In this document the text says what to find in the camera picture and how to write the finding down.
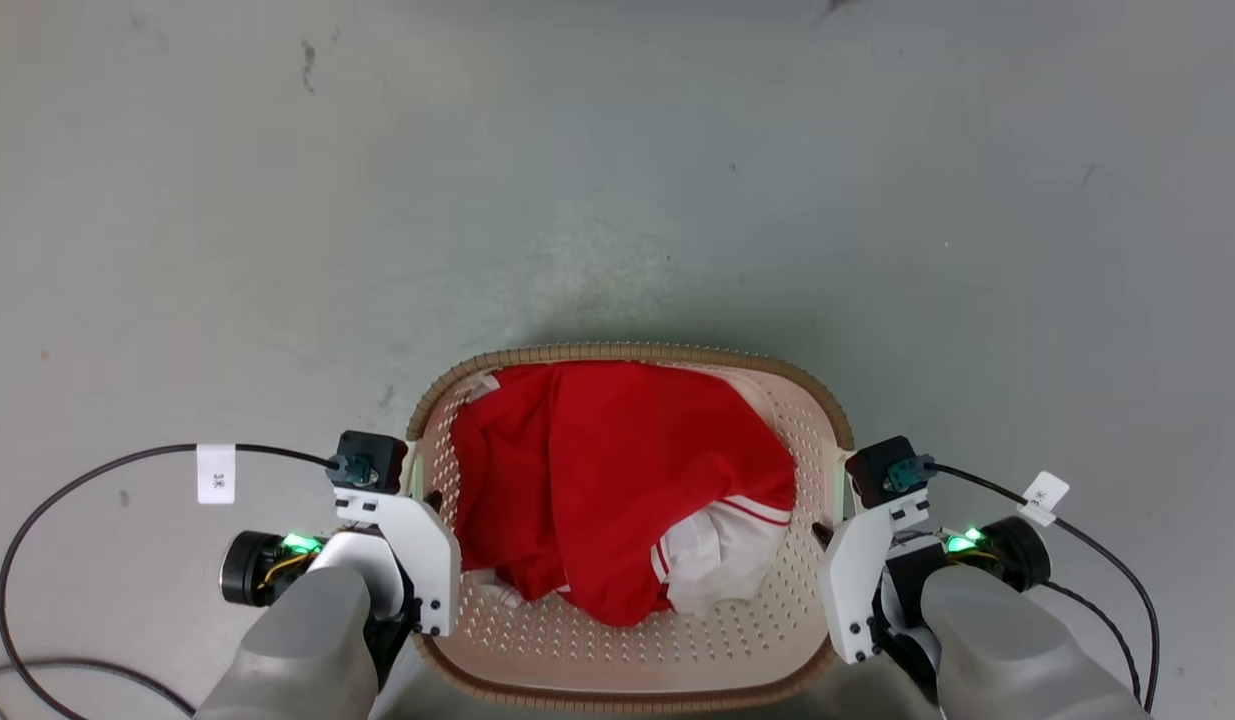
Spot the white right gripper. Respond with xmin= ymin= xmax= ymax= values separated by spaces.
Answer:
xmin=811 ymin=489 xmax=934 ymax=666

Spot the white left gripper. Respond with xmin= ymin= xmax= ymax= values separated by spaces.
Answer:
xmin=333 ymin=487 xmax=463 ymax=638

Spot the beige perforated laundry basket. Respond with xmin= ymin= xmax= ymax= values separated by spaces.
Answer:
xmin=407 ymin=343 xmax=856 ymax=715

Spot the red garment with white trim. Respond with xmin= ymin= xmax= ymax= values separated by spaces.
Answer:
xmin=449 ymin=362 xmax=798 ymax=628

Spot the white left cable label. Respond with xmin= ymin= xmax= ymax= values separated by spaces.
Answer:
xmin=196 ymin=444 xmax=237 ymax=505

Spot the white cable label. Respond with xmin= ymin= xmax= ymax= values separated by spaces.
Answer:
xmin=196 ymin=444 xmax=237 ymax=505
xmin=1018 ymin=471 xmax=1071 ymax=527

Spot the white right cable label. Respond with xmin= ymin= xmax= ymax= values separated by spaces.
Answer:
xmin=1018 ymin=471 xmax=1071 ymax=527

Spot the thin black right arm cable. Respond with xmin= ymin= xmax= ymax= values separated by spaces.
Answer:
xmin=1039 ymin=580 xmax=1144 ymax=703

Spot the black right camera cable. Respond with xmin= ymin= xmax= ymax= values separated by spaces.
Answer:
xmin=925 ymin=461 xmax=1162 ymax=714

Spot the black camera cable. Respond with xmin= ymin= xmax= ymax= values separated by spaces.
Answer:
xmin=0 ymin=443 xmax=344 ymax=720
xmin=925 ymin=461 xmax=1162 ymax=714

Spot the grey and black floor cable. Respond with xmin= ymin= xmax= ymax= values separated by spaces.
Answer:
xmin=0 ymin=658 xmax=196 ymax=717

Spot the black left camera cable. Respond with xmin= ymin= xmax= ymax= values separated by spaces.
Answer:
xmin=0 ymin=443 xmax=344 ymax=720

